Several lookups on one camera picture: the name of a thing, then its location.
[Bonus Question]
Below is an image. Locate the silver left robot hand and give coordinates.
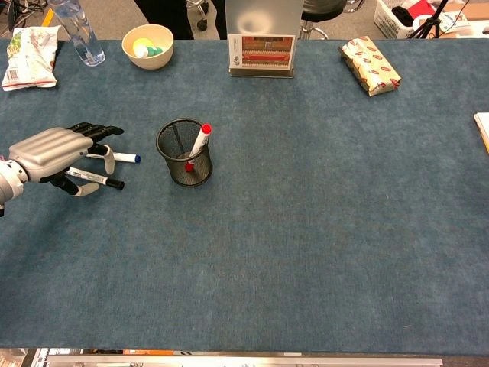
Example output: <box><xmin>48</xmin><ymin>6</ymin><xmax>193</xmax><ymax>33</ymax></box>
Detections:
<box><xmin>7</xmin><ymin>122</ymin><xmax>125</xmax><ymax>198</ymax></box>

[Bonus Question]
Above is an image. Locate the black whiteboard marker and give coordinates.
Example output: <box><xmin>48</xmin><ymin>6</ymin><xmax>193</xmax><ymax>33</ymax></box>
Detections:
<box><xmin>64</xmin><ymin>166</ymin><xmax>125</xmax><ymax>191</ymax></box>

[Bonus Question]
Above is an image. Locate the blue whiteboard marker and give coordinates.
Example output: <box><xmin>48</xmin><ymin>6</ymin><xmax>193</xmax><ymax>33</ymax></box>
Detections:
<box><xmin>86</xmin><ymin>151</ymin><xmax>141</xmax><ymax>164</ymax></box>

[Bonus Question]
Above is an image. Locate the red whiteboard marker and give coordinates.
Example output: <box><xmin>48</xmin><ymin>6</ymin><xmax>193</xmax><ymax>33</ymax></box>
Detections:
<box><xmin>184</xmin><ymin>123</ymin><xmax>213</xmax><ymax>174</ymax></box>

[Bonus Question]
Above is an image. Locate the black cylindrical pen cup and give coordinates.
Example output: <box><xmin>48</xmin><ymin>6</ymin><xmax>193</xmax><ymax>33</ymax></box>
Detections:
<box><xmin>154</xmin><ymin>117</ymin><xmax>214</xmax><ymax>188</ymax></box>

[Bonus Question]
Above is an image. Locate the white printed snack bag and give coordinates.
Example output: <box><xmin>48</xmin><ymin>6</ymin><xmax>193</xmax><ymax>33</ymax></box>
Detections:
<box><xmin>1</xmin><ymin>25</ymin><xmax>62</xmax><ymax>92</ymax></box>

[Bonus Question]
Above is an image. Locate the clear plastic water bottle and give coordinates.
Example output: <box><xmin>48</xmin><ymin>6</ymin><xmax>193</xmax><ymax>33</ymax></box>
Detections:
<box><xmin>48</xmin><ymin>0</ymin><xmax>106</xmax><ymax>68</ymax></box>

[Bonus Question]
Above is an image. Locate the cream round bowl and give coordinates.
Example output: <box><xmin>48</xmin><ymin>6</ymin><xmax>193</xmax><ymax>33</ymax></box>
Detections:
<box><xmin>121</xmin><ymin>23</ymin><xmax>175</xmax><ymax>71</ymax></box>

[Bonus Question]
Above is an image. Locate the yellow ball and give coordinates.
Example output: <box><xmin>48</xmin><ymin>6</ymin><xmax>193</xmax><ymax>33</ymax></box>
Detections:
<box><xmin>132</xmin><ymin>37</ymin><xmax>154</xmax><ymax>54</ymax></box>

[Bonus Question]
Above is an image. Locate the small green white bottle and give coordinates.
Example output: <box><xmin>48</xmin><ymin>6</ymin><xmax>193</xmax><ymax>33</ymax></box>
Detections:
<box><xmin>134</xmin><ymin>44</ymin><xmax>164</xmax><ymax>59</ymax></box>

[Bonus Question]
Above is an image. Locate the person in black trousers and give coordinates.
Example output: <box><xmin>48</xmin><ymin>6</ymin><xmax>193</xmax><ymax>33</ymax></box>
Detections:
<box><xmin>133</xmin><ymin>0</ymin><xmax>228</xmax><ymax>41</ymax></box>

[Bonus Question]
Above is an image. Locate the chrome stool with castors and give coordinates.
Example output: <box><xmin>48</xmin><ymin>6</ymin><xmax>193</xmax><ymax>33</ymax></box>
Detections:
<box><xmin>186</xmin><ymin>0</ymin><xmax>210</xmax><ymax>31</ymax></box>

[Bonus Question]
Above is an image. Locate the printed red pattern card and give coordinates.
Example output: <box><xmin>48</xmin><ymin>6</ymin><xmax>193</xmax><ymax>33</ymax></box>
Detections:
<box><xmin>228</xmin><ymin>33</ymin><xmax>296</xmax><ymax>72</ymax></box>

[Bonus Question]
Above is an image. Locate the tan cardboard box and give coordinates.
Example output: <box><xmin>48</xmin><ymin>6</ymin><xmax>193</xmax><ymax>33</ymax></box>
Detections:
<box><xmin>224</xmin><ymin>0</ymin><xmax>306</xmax><ymax>80</ymax></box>

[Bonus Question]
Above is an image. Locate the blue felt table mat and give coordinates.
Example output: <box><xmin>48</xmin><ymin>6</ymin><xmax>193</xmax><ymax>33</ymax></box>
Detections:
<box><xmin>0</xmin><ymin>37</ymin><xmax>489</xmax><ymax>355</ymax></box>

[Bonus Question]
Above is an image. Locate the black seat chrome stool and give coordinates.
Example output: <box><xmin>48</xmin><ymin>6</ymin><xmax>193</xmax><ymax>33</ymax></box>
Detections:
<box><xmin>300</xmin><ymin>0</ymin><xmax>366</xmax><ymax>41</ymax></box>

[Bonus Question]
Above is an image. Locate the red print wrapped package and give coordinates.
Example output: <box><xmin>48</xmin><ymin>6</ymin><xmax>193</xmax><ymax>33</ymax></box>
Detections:
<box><xmin>339</xmin><ymin>35</ymin><xmax>403</xmax><ymax>97</ymax></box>

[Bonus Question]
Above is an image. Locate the white plastic basket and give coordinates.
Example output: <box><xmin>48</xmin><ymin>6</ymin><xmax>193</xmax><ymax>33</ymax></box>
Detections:
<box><xmin>373</xmin><ymin>0</ymin><xmax>440</xmax><ymax>40</ymax></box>

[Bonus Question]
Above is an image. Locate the black bag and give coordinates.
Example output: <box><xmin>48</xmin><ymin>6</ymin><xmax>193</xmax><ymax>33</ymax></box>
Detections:
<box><xmin>391</xmin><ymin>5</ymin><xmax>416</xmax><ymax>28</ymax></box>

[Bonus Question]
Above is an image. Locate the red flat item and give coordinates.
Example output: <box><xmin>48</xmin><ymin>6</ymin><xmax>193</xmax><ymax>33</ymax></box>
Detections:
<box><xmin>404</xmin><ymin>0</ymin><xmax>437</xmax><ymax>18</ymax></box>

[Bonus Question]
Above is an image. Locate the black tripod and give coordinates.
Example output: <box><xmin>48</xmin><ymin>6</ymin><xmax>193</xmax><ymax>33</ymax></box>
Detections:
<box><xmin>412</xmin><ymin>0</ymin><xmax>450</xmax><ymax>39</ymax></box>

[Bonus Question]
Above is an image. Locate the white bag blue print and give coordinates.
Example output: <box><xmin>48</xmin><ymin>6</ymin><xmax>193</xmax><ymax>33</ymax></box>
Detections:
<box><xmin>439</xmin><ymin>11</ymin><xmax>471</xmax><ymax>34</ymax></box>

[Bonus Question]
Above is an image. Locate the brown cardboard box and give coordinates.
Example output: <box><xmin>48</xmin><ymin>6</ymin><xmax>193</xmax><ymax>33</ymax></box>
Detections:
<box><xmin>442</xmin><ymin>0</ymin><xmax>489</xmax><ymax>21</ymax></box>

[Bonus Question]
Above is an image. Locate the aluminium profile rail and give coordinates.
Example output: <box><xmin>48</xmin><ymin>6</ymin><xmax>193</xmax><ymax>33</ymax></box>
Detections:
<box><xmin>45</xmin><ymin>353</ymin><xmax>444</xmax><ymax>367</ymax></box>

